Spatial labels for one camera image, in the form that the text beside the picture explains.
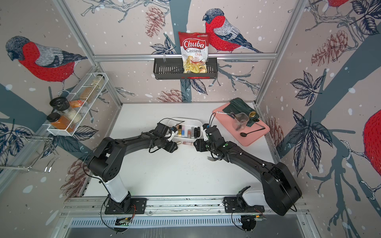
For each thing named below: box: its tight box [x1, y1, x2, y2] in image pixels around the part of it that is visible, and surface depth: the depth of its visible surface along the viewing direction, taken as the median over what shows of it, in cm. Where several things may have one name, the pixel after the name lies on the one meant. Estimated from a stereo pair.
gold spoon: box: [248, 111, 257, 118], surface depth 99 cm
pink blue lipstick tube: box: [181, 124, 186, 137], surface depth 105 cm
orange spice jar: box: [50, 115, 76, 133], surface depth 65 cm
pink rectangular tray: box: [212, 102, 271, 147], surface depth 106 cm
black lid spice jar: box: [49, 96, 82, 124], surface depth 65 cm
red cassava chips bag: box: [178, 31, 210, 74], surface depth 85 cm
